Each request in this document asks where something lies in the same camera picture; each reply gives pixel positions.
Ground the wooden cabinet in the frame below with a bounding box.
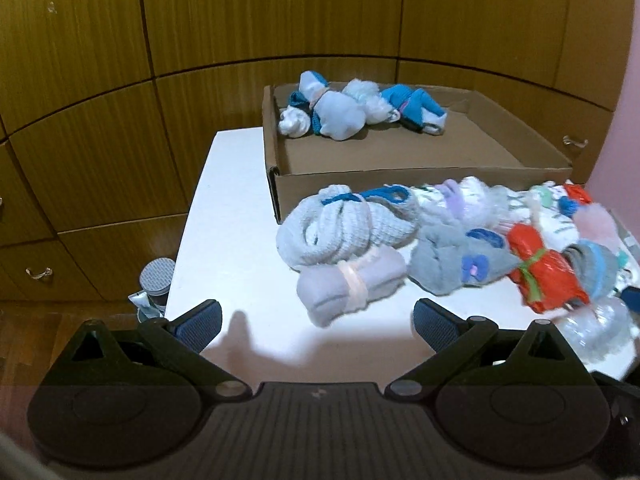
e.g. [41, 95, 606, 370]
[0, 0, 636, 306]

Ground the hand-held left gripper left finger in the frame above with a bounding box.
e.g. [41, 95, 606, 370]
[65, 299, 253, 403]

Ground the blue and white sock pair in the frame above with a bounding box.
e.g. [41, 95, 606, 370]
[381, 84, 448, 136]

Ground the grey sock with purple bow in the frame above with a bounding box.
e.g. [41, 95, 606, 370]
[409, 224, 521, 295]

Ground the pink fluffy sock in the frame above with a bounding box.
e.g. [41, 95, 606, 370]
[572, 203, 619, 253]

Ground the grey capped jar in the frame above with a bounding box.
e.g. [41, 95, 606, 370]
[140, 258, 174, 312]

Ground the red sock bundle green tie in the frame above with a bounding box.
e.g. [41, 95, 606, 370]
[507, 223, 591, 315]

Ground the white knitted sock bundle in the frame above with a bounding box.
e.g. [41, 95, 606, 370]
[276, 185, 421, 268]

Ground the brown cardboard box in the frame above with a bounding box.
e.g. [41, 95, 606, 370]
[262, 82, 576, 226]

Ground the white fluffy sock bundle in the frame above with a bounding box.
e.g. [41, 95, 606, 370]
[342, 79, 401, 123]

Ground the white squeeze tube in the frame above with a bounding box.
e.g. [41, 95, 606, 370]
[128, 292, 154, 322]

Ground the grey and blue rolled sock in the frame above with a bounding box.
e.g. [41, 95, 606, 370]
[562, 240, 621, 303]

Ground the white green patterned sock bundle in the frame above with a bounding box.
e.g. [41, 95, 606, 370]
[520, 182, 581, 251]

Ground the small orange sock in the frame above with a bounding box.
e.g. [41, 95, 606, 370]
[564, 183, 593, 206]

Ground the light blue sock bundle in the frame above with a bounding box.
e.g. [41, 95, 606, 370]
[312, 91, 368, 142]

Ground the dark blue object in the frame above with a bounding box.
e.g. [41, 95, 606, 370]
[620, 286, 640, 322]

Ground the white and blue sock bundle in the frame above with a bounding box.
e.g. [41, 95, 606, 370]
[277, 105, 314, 137]

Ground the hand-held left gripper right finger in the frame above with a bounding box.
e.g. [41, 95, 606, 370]
[382, 298, 576, 403]

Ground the white and lavender sock bundle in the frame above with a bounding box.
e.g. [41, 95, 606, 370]
[415, 177, 511, 231]

